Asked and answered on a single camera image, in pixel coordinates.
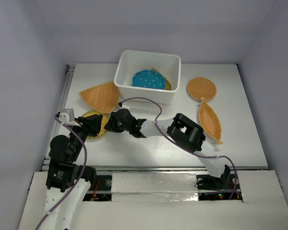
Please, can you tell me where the orange teardrop woven tray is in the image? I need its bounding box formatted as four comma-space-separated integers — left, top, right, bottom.
79, 81, 120, 114

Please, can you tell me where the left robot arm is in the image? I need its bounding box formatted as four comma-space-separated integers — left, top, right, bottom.
36, 109, 103, 230

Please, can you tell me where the aluminium left rail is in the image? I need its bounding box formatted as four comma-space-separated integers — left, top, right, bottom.
42, 64, 75, 166

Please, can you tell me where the round green-trimmed bamboo plate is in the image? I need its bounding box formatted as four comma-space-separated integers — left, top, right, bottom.
83, 110, 109, 140

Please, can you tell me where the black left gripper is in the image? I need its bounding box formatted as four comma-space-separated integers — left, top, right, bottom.
70, 113, 103, 160

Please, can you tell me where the orange leaf-shaped woven tray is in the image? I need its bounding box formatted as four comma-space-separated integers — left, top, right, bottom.
199, 97, 223, 145

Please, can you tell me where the blue polka dot plate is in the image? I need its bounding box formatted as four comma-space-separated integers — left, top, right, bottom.
132, 69, 166, 90

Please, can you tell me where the aluminium rail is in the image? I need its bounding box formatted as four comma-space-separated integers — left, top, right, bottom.
42, 64, 75, 166
39, 164, 269, 172

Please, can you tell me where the green-trimmed square bamboo tray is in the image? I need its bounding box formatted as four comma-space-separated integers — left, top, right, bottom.
151, 68, 172, 91

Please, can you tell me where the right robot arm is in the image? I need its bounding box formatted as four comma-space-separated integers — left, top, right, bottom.
104, 109, 234, 191

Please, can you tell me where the aluminium front rail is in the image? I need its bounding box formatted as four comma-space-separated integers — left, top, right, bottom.
39, 164, 269, 172

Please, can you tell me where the round orange woven plate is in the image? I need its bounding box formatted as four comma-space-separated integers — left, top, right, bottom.
187, 77, 217, 100

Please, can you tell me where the white plastic bin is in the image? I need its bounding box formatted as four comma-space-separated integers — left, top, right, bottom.
114, 50, 181, 104

